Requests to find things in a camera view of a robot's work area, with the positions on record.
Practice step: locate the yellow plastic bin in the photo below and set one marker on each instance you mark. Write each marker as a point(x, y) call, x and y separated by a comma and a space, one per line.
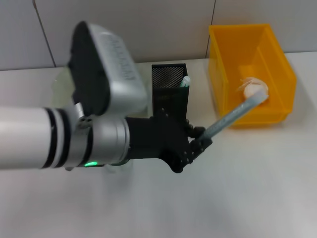
point(223, 49)

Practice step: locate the white paper ball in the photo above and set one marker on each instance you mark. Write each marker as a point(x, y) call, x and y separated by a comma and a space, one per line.
point(250, 89)

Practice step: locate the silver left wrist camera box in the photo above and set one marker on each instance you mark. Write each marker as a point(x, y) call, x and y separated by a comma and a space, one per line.
point(119, 74)

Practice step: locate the black mesh pen holder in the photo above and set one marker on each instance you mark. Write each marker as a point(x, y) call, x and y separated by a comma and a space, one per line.
point(168, 77)

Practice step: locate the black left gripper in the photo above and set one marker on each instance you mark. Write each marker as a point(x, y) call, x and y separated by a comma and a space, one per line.
point(158, 138)

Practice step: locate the grey marker pen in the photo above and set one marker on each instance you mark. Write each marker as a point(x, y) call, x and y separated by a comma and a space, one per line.
point(235, 112)

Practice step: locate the pale green wavy glass plate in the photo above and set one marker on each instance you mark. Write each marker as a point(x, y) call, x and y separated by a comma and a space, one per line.
point(60, 94)

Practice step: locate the mint green pen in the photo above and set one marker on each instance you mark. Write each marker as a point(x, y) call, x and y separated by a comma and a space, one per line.
point(185, 81)

